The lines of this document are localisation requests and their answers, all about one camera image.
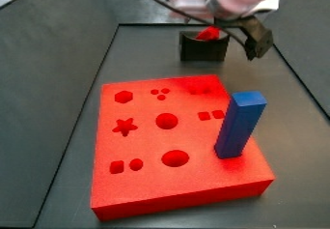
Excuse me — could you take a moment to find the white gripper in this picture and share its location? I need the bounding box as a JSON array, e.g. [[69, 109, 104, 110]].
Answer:
[[165, 0, 212, 18]]

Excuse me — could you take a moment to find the black curved fixture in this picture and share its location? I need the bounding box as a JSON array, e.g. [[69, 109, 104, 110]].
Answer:
[[179, 31, 229, 62]]

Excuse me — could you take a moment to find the blue rectangular peg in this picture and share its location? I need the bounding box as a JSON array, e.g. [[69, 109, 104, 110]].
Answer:
[[213, 91, 267, 158]]

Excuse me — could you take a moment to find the red block with shaped holes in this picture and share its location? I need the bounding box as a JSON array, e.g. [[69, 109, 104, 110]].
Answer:
[[90, 75, 275, 221]]

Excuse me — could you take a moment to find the black cable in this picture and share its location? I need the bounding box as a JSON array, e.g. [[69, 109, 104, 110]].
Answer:
[[128, 0, 255, 47]]

